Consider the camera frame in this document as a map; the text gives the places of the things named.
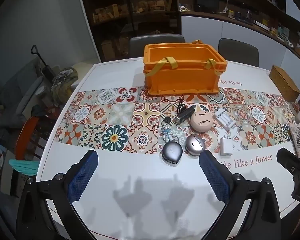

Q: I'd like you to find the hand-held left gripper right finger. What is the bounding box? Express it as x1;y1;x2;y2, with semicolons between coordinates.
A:
199;149;282;240

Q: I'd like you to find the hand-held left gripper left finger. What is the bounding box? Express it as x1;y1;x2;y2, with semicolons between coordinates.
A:
16;149;99;240

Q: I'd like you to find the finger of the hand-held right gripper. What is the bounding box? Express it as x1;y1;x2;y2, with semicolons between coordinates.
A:
276;148;300;174

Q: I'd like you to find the pink round device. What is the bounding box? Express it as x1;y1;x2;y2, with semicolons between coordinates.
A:
189;110;213;133

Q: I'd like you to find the black device with lanyard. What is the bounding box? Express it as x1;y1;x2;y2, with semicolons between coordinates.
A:
175;97;196;126

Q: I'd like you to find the orange plastic crate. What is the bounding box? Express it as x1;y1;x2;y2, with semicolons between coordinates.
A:
143;40;227;96

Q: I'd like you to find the leaf print cloth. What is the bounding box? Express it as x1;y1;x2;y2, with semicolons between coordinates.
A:
289;124;300;161

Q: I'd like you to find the white cube adapter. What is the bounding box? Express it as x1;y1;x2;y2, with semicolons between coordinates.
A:
219;137;237;157

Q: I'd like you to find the silver round device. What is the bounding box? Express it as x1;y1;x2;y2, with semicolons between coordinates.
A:
184;134;206;157

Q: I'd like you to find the silver teardrop device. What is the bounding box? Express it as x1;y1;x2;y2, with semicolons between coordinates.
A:
161;141;183;167

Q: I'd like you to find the teal cloth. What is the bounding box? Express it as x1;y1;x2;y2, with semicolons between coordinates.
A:
9;159;40;176

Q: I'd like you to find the white battery charger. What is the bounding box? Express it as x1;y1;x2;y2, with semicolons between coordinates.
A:
213;107;237;128

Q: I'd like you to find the wicker basket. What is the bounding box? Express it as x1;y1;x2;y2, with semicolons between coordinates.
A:
269;65;300;102

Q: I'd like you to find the orange chair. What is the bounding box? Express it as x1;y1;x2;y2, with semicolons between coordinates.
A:
15;116;44;161

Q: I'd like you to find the patterned tile table runner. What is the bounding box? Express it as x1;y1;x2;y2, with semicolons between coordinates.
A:
54;86;300;155

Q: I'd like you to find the patterned cloth bag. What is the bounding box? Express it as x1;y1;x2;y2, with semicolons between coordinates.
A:
51;67;79;101

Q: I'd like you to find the grey chair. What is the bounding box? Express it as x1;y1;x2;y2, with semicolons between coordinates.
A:
218;38;259;67
129;34;186;58

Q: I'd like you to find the black shovel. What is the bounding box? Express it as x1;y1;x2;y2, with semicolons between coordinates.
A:
31;45;56;81

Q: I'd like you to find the dark wooden shelf unit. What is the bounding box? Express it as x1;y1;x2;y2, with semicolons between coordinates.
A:
77;0;182;63

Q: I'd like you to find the blue white figure keychain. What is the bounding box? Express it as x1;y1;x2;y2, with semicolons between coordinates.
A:
162;126;175;143

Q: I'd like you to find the long wall shelf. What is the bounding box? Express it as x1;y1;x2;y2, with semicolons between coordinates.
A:
181;0;300;61

